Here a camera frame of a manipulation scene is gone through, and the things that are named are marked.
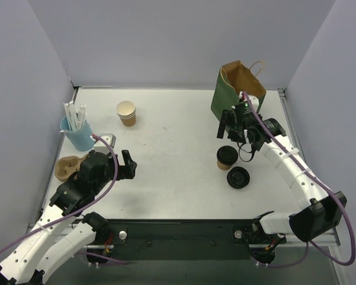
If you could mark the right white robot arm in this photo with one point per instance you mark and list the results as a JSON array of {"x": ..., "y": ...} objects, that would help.
[{"x": 319, "y": 211}]

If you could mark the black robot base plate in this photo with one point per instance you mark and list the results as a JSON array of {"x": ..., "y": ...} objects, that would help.
[{"x": 131, "y": 240}]

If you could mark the stack of black lids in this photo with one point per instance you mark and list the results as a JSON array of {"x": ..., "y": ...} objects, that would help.
[{"x": 238, "y": 177}]

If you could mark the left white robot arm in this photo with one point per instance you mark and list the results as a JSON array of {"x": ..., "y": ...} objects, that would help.
[{"x": 43, "y": 251}]

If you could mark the light blue straw holder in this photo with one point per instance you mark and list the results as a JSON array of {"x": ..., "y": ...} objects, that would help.
[{"x": 81, "y": 139}]

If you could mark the green paper bag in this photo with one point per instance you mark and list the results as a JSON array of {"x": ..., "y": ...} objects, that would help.
[{"x": 233, "y": 78}]

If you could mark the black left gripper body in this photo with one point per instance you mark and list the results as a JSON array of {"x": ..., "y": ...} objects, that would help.
[{"x": 123, "y": 171}]

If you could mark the brown pulp cup carrier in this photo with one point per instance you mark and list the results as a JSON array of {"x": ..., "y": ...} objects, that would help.
[{"x": 66, "y": 166}]

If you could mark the brown paper coffee cup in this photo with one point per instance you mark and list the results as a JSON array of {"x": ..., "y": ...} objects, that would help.
[{"x": 226, "y": 157}]

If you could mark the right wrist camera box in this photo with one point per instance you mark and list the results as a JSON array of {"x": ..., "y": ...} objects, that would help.
[{"x": 249, "y": 100}]

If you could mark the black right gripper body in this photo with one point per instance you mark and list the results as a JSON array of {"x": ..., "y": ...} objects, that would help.
[{"x": 229, "y": 127}]

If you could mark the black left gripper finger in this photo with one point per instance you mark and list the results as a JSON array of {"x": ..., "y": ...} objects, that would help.
[
  {"x": 126, "y": 172},
  {"x": 128, "y": 161}
]

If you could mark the stack of brown paper cups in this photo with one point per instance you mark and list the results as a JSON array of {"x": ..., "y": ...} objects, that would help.
[{"x": 126, "y": 111}]

